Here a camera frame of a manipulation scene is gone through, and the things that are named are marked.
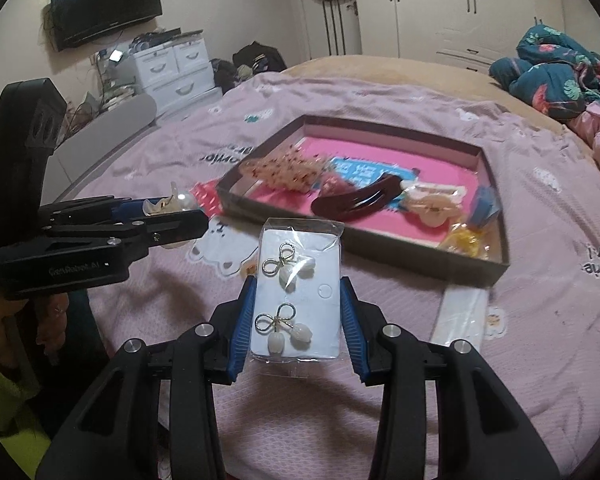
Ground white pearl flower clip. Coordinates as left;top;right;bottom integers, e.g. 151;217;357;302
143;182;199;249

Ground clear plastic jewelry bag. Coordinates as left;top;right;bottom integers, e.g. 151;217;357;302
430;284;490;350

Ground white earring card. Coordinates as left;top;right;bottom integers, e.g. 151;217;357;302
249;218;343;378

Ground maroon oval hair clip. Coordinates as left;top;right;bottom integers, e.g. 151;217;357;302
311;174;402;222

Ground blue boxed jewelry packet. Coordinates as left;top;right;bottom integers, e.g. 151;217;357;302
467;185;502;229

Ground person's left hand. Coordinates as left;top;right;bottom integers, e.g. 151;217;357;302
0;294;69;368

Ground grey bed footboard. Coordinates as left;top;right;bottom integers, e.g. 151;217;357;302
41;94;157;205

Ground pink printed bed sheet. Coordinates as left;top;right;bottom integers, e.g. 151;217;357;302
81;74;600;479

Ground green jacket sleeve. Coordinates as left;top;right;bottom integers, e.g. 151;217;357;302
0;359;50;479

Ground white drawer cabinet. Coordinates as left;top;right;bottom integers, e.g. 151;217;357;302
119;37;215;116

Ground clear red-speckled claw clip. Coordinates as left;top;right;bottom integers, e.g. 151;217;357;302
238;146;329;193

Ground pink fuzzy hair accessory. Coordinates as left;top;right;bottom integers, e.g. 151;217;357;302
318;172;354;197

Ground black bag on floor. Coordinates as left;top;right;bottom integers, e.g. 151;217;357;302
211;41;287;94

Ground cream claw hair clip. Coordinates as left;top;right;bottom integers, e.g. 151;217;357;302
400;180;467;228

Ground dark cardboard tray pink lining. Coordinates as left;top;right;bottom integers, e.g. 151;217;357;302
216;115;509;287

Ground teal floral quilt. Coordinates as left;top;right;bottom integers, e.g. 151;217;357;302
488;23;600;181

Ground white wardrobe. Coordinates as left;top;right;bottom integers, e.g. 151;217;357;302
294;0;566;73

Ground yellow hair ties in bag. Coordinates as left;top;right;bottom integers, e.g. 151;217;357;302
436;223;492;261

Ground black wall television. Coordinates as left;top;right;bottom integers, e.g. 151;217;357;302
50;0;162;51

